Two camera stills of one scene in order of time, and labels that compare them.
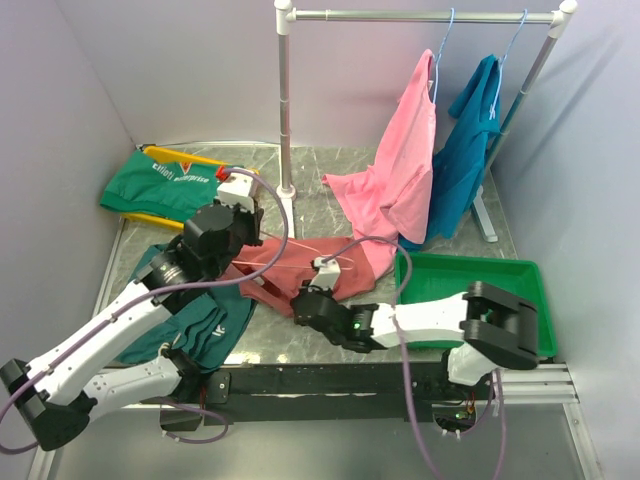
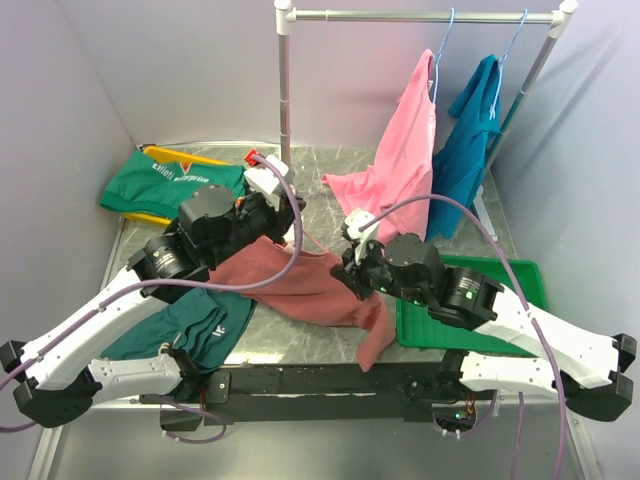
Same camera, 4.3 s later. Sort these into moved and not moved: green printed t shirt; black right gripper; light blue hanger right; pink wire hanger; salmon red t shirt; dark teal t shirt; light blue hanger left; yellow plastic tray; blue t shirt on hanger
Moved: salmon red t shirt; pink wire hanger; black right gripper
Not moved: yellow plastic tray; light blue hanger right; dark teal t shirt; green printed t shirt; light blue hanger left; blue t shirt on hanger
